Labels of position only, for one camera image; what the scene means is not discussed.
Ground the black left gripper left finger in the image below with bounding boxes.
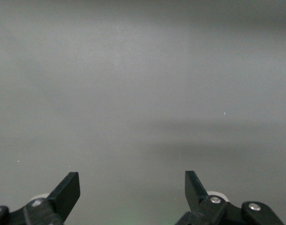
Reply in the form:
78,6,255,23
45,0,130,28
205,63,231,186
0,172,81,225

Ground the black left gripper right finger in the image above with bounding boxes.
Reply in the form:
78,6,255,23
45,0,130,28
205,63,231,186
174,170,285,225

